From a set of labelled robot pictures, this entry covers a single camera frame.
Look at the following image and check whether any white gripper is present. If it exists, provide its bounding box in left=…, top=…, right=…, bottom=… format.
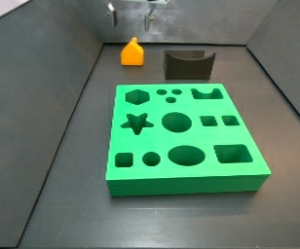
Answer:
left=107, top=0, right=172, bottom=31

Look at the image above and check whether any orange three prong object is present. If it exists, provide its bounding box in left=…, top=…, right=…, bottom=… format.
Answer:
left=121, top=37, right=145, bottom=66

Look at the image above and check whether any black curved fixture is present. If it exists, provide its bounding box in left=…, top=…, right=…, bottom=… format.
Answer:
left=165, top=51, right=217, bottom=80

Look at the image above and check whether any green shape sorter block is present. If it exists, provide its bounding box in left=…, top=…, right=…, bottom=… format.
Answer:
left=106, top=84, right=272, bottom=196

